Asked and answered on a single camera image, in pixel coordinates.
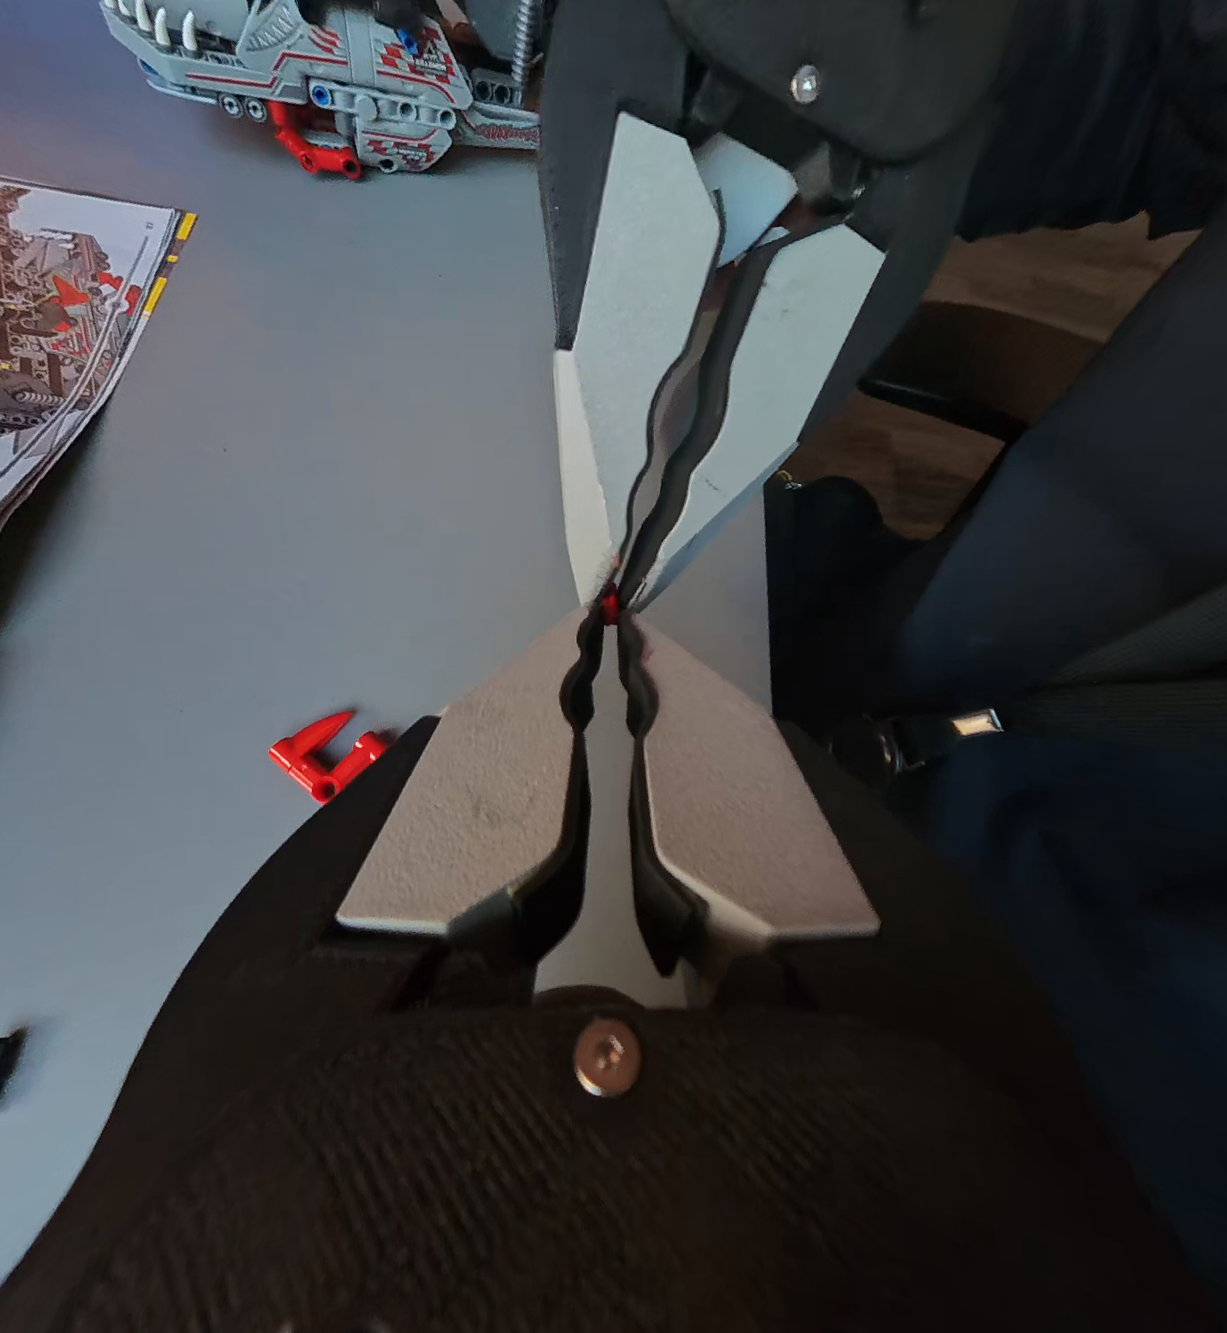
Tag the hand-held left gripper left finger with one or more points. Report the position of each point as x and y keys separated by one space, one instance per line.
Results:
x=467 y=822

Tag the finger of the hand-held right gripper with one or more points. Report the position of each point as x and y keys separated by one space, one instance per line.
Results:
x=781 y=353
x=634 y=311

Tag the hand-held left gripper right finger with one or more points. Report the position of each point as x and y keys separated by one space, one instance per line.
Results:
x=749 y=822

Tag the red lego claw assembly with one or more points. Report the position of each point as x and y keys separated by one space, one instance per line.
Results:
x=296 y=755

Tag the red lego short connector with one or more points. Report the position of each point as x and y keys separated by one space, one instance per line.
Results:
x=610 y=606

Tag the grey dinosaur lego model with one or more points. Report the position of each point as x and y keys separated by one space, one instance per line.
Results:
x=384 y=94

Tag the person's right forearm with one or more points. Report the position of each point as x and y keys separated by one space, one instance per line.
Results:
x=1113 y=94

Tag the lego instruction booklet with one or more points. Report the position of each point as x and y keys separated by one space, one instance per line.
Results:
x=10 y=311

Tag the person's dark navy clothing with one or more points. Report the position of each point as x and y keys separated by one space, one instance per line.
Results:
x=1145 y=937

